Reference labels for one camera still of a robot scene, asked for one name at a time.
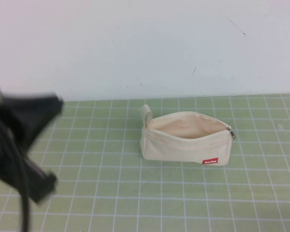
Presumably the cream canvas pencil case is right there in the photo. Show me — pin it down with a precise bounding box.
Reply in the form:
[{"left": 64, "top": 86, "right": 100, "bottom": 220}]
[{"left": 140, "top": 104, "right": 236, "bottom": 168}]

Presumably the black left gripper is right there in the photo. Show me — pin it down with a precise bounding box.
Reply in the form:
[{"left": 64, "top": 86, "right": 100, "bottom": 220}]
[{"left": 4, "top": 142, "right": 58, "bottom": 205}]

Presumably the long black camera cable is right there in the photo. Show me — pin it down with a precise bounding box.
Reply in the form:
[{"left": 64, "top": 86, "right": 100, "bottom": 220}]
[{"left": 12, "top": 130, "right": 31, "bottom": 232}]

